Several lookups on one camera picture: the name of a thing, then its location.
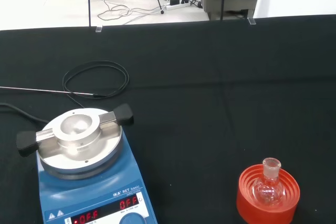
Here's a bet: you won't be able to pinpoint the thick black power cable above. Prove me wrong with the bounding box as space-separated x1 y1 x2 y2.
0 102 50 125

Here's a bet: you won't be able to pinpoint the thin steel probe rod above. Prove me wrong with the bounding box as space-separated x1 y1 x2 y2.
0 86 96 96

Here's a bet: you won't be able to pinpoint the heater with blue base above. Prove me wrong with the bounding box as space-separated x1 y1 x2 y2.
36 108 160 224

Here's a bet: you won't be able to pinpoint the white power strip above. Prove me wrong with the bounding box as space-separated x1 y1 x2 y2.
165 0 190 11

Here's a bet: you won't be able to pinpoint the white floor cable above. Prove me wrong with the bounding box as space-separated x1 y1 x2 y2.
97 0 169 22

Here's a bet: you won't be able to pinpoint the steel heating block, black handles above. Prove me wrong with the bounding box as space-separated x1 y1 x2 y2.
16 104 134 158

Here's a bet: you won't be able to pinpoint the thin black probe cable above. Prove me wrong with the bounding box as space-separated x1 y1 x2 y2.
62 60 130 109

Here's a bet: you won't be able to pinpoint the black bench cloth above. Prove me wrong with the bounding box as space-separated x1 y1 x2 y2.
0 14 336 224

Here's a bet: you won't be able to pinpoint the orange ring flask holder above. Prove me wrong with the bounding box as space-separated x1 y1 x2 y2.
236 163 301 224

